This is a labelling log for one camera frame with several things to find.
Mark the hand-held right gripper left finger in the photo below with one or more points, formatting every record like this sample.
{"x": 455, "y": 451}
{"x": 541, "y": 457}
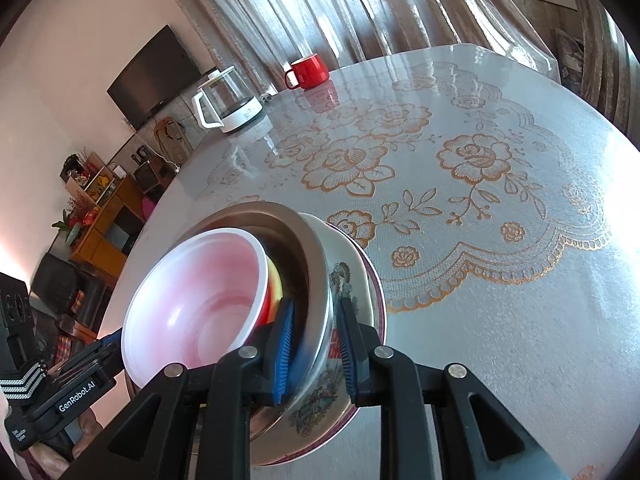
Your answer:
{"x": 282, "y": 350}

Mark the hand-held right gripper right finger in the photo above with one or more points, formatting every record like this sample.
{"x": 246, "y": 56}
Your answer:
{"x": 347, "y": 355}

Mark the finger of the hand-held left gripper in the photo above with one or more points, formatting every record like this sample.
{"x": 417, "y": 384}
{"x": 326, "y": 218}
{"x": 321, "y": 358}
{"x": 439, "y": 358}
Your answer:
{"x": 85, "y": 360}
{"x": 112, "y": 338}

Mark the stainless steel bowl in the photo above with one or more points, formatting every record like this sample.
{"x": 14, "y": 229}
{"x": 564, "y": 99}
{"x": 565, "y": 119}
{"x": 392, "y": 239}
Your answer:
{"x": 310, "y": 310}

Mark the large purple-rimmed floral plate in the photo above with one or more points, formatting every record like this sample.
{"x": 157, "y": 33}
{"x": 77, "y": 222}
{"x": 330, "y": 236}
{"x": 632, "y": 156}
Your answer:
{"x": 378, "y": 310}

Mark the white plate with red-green print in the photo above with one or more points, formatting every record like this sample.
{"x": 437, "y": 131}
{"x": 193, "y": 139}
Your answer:
{"x": 320, "y": 405}

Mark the yellow plastic bowl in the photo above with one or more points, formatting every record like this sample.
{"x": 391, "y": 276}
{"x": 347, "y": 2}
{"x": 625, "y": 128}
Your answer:
{"x": 274, "y": 285}

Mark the red plastic bowl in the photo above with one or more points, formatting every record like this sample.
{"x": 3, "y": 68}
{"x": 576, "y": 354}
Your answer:
{"x": 200, "y": 300}

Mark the person's left hand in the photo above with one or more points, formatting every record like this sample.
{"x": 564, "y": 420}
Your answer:
{"x": 50, "y": 460}

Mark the dark sofa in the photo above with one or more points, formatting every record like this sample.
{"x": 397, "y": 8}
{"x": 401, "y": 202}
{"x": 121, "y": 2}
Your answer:
{"x": 65, "y": 280}

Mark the wooden desk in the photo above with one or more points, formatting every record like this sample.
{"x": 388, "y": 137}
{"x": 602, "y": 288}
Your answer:
{"x": 107, "y": 225}

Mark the pink bag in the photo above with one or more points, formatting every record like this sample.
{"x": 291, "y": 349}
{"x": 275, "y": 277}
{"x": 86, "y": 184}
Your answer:
{"x": 148, "y": 209}

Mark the cluttered wooden shelf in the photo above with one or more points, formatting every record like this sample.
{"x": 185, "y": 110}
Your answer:
{"x": 87, "y": 180}

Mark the wooden chair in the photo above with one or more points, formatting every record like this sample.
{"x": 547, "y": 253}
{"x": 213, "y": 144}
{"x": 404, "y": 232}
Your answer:
{"x": 167, "y": 135}

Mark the white glass electric kettle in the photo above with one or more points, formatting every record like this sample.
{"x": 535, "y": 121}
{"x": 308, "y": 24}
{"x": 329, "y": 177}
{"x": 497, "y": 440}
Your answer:
{"x": 240, "y": 110}

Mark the red mug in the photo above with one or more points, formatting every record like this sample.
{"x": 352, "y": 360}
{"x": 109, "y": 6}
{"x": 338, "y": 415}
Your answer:
{"x": 310, "y": 72}

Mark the wide grey sheer curtain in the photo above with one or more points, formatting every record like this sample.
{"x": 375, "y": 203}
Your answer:
{"x": 350, "y": 5}

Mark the grey clutter pile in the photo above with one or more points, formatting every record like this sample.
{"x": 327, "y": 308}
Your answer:
{"x": 569, "y": 55}

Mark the narrow grey sheer curtain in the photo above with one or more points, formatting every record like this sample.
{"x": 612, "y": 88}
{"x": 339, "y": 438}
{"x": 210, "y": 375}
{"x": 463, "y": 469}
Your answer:
{"x": 605, "y": 50}

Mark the black wall television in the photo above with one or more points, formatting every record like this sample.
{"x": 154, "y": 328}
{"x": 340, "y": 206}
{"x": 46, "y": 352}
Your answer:
{"x": 150, "y": 80}

